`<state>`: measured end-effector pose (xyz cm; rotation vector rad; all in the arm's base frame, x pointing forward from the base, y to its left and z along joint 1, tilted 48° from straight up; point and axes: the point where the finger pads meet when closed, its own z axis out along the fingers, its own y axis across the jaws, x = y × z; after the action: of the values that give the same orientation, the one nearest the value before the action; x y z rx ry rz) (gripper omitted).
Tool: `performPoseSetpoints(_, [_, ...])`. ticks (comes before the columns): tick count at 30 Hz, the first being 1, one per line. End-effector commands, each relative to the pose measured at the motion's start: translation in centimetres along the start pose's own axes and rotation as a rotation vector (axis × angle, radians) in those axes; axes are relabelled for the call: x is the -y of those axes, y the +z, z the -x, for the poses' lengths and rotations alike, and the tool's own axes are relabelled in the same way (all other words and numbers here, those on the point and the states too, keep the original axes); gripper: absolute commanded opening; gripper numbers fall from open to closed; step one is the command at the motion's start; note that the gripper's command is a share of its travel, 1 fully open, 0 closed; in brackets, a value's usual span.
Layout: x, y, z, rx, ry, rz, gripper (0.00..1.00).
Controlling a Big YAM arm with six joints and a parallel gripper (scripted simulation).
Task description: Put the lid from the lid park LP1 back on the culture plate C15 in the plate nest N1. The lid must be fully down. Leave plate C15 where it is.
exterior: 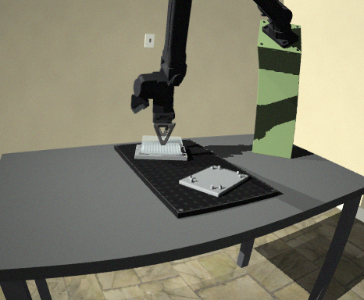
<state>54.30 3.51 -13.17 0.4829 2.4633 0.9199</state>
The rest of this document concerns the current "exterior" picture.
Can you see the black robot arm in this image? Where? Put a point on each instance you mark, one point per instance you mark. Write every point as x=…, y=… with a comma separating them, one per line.
x=174, y=52

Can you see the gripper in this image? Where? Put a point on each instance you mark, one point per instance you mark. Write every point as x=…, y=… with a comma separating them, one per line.
x=163, y=121

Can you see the white multi-well plate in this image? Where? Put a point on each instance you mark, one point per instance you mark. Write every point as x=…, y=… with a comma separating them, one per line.
x=160, y=150

